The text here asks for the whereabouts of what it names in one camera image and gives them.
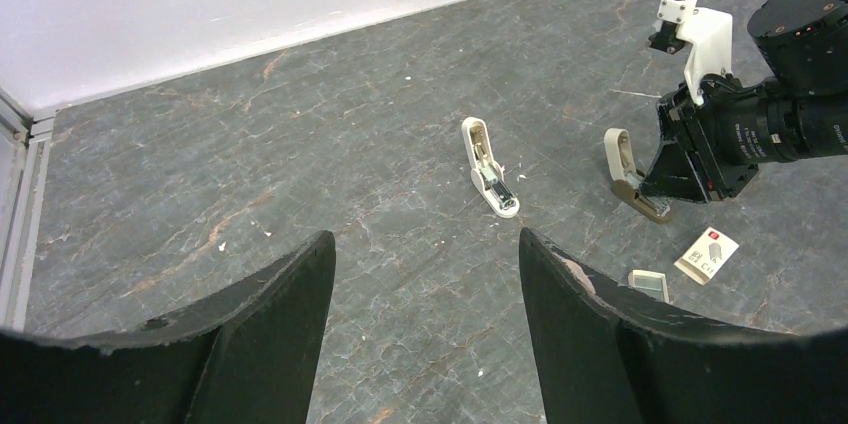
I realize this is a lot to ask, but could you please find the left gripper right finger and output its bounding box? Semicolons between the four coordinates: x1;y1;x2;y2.
518;227;847;423

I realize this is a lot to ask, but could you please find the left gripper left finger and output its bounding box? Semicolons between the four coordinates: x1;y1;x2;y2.
1;231;336;423

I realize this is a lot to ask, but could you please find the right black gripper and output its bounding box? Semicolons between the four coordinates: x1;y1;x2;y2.
639;74;759;203

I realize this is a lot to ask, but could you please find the beige stapler base half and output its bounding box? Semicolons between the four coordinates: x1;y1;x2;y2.
603;128;674;224

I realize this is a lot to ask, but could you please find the white staple tray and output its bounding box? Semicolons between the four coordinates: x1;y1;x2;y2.
628;269;670;303

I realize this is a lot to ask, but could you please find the white staple box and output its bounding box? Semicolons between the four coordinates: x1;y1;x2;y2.
674;227;739;285

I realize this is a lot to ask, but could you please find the white stapler top half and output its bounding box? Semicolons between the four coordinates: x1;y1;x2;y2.
461;117;520;218

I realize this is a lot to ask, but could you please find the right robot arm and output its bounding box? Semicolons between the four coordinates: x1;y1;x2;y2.
637;0;847;203

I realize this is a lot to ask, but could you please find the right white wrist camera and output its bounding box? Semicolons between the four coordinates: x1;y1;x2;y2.
648;0;733;106

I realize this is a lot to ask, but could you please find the left aluminium frame post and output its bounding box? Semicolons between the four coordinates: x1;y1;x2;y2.
1;92;55;332

